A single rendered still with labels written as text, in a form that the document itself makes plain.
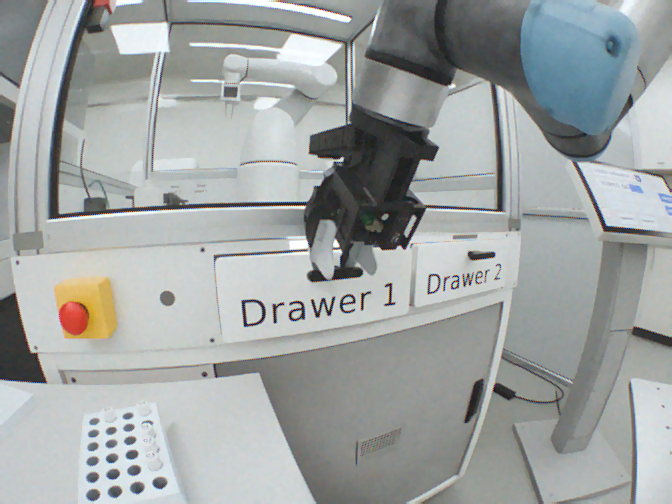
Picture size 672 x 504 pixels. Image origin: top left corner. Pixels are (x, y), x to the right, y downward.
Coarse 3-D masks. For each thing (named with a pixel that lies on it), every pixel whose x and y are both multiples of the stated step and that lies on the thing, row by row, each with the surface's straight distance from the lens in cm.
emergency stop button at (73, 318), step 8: (64, 304) 38; (72, 304) 38; (64, 312) 38; (72, 312) 37; (80, 312) 37; (64, 320) 38; (72, 320) 38; (80, 320) 37; (64, 328) 39; (72, 328) 38; (80, 328) 38
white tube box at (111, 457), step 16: (96, 416) 34; (128, 416) 33; (160, 416) 34; (96, 432) 33; (112, 432) 32; (128, 432) 30; (160, 432) 29; (80, 448) 31; (96, 448) 31; (112, 448) 29; (128, 448) 29; (160, 448) 28; (80, 464) 29; (96, 464) 30; (112, 464) 28; (128, 464) 27; (144, 464) 27; (80, 480) 28; (96, 480) 29; (112, 480) 27; (128, 480) 26; (144, 480) 26; (160, 480) 26; (176, 480) 25; (80, 496) 27; (96, 496) 28; (112, 496) 27; (128, 496) 25; (144, 496) 25; (160, 496) 24; (176, 496) 24
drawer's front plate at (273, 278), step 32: (256, 256) 36; (288, 256) 37; (384, 256) 43; (224, 288) 36; (256, 288) 37; (288, 288) 37; (320, 288) 39; (352, 288) 41; (384, 288) 44; (224, 320) 37; (256, 320) 38; (288, 320) 39; (320, 320) 40; (352, 320) 43
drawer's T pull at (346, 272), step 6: (312, 270) 35; (318, 270) 35; (336, 270) 35; (342, 270) 36; (348, 270) 36; (354, 270) 36; (360, 270) 37; (306, 276) 35; (312, 276) 34; (318, 276) 34; (336, 276) 35; (342, 276) 36; (348, 276) 36; (354, 276) 36; (360, 276) 37
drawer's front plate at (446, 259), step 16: (480, 240) 64; (496, 240) 66; (416, 256) 49; (432, 256) 51; (448, 256) 54; (464, 256) 58; (496, 256) 67; (416, 272) 49; (432, 272) 52; (448, 272) 55; (464, 272) 58; (496, 272) 68; (416, 288) 50; (432, 288) 53; (448, 288) 56; (464, 288) 60; (480, 288) 64; (416, 304) 51
